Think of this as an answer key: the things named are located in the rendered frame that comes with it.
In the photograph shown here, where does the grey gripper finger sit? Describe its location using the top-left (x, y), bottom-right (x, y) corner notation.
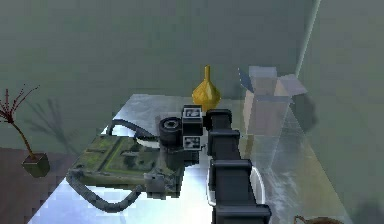
top-left (66, 169), bottom-right (167, 214)
top-left (106, 118), bottom-right (161, 141)

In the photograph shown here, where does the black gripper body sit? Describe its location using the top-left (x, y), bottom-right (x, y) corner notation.
top-left (158, 116), bottom-right (201, 170)

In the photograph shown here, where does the green electronic equipment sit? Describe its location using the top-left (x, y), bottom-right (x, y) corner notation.
top-left (68, 133), bottom-right (185, 198)

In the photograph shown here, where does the shiny grey dining table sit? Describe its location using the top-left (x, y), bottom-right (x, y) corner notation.
top-left (27, 93), bottom-right (355, 224)

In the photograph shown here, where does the white plate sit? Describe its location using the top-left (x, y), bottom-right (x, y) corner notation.
top-left (135, 135), bottom-right (162, 150)

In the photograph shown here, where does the yellow vase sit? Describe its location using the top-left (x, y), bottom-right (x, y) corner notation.
top-left (191, 64), bottom-right (222, 112)

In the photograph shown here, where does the red house plant green pot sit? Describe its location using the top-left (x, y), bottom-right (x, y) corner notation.
top-left (0, 84), bottom-right (52, 179)

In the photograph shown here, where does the open cardboard box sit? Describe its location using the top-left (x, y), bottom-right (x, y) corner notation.
top-left (237, 65), bottom-right (309, 138)

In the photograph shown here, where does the white bowl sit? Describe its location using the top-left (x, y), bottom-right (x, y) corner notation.
top-left (205, 162), bottom-right (267, 208)

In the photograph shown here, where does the brown curved chair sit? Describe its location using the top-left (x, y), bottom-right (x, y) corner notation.
top-left (292, 215), bottom-right (345, 224)

